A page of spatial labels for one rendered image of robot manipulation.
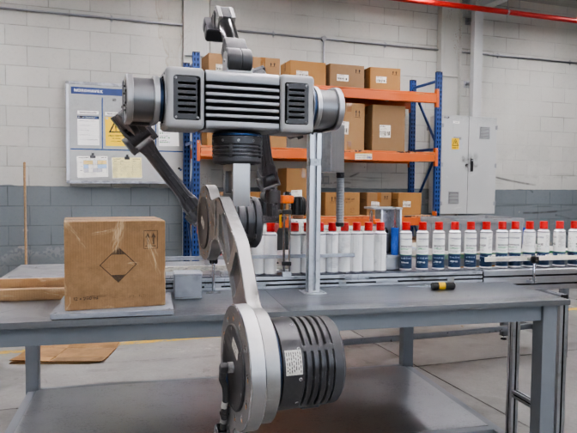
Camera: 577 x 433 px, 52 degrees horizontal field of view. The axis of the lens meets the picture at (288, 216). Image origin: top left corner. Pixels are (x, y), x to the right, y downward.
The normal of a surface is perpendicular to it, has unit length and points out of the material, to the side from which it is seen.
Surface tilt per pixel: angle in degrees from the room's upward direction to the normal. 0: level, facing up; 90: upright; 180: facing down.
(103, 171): 86
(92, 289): 90
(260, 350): 61
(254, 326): 37
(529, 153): 90
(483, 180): 90
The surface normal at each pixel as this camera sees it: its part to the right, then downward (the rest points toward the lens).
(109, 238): 0.34, 0.05
